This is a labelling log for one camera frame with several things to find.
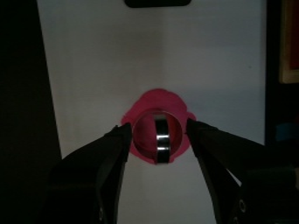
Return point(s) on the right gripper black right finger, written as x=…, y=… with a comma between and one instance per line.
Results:
x=241, y=180

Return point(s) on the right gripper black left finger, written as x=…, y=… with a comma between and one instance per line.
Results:
x=90, y=175

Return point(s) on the round metal dough cutter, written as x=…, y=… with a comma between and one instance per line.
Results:
x=163, y=140

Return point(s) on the flat pink dough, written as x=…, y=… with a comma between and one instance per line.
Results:
x=155, y=99

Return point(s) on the white cutting board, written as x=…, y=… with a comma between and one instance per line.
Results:
x=98, y=58

